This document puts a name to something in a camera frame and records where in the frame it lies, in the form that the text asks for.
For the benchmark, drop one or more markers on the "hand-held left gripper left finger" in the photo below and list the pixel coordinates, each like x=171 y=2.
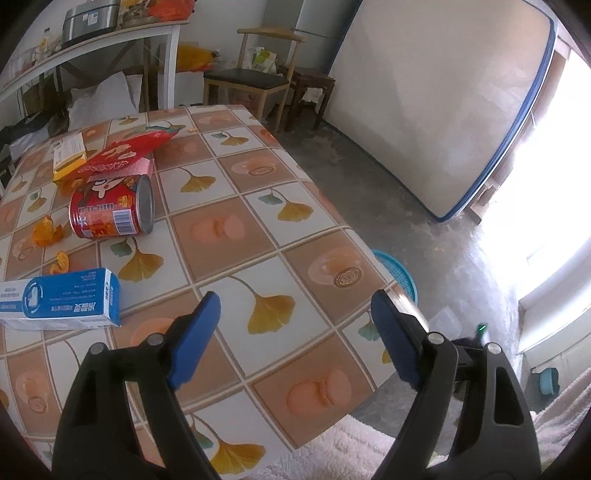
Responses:
x=194 y=341

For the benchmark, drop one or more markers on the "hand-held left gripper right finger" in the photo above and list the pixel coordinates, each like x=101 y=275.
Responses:
x=397 y=341

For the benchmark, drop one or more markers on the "blue plastic basket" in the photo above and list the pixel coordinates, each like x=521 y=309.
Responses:
x=399 y=272

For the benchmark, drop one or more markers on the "teal plastic container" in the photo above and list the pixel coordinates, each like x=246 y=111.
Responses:
x=547 y=381

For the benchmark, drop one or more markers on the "blue and white box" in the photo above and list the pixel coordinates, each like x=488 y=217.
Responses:
x=69 y=295

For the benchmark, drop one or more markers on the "ginkgo leaf patterned tablecloth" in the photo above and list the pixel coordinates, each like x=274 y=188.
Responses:
x=258 y=221

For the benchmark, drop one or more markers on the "orange peel piece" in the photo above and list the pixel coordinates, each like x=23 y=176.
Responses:
x=46 y=233
x=60 y=263

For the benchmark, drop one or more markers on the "red cartoon tin can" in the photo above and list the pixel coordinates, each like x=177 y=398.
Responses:
x=106 y=207

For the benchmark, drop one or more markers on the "red snack packet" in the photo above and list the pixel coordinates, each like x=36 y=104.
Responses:
x=124 y=152

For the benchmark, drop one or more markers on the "yellow cardboard box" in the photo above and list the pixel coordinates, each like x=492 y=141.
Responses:
x=69 y=154

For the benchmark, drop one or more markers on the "white mattress blue edge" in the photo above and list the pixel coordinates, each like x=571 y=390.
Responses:
x=438 y=92

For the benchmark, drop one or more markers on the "white sack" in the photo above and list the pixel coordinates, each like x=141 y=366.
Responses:
x=101 y=94

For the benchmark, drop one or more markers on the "light wooden chair dark seat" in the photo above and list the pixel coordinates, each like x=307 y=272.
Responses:
x=244 y=78

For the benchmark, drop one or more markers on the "black bag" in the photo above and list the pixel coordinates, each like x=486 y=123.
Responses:
x=23 y=131

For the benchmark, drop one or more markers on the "dark wooden stool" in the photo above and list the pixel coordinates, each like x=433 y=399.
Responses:
x=314 y=76

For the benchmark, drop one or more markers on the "yellow plastic bag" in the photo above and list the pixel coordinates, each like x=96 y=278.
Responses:
x=194 y=57

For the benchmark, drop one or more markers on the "green and white packets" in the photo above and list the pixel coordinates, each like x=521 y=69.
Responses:
x=263 y=60

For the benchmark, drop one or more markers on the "white side table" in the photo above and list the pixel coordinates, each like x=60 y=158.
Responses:
x=115 y=37

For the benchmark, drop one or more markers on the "grey fridge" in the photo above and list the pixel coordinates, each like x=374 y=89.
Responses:
x=318 y=32

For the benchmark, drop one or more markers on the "small bottle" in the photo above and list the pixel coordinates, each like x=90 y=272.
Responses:
x=45 y=41

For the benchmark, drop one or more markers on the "red plastic bag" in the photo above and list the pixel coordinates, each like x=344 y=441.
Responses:
x=171 y=7

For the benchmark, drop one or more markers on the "silver rice cooker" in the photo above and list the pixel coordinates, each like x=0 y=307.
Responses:
x=90 y=18

